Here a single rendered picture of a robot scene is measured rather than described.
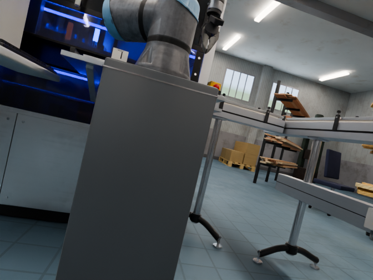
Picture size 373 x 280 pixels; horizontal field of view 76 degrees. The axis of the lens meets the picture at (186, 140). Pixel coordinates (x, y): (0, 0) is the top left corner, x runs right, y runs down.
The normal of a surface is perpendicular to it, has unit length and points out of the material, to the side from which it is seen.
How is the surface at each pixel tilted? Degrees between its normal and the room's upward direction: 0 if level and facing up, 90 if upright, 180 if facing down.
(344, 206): 90
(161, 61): 72
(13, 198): 90
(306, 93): 90
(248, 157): 90
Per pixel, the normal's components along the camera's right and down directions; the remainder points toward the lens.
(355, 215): -0.94, -0.22
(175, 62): 0.48, -0.18
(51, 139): 0.24, 0.08
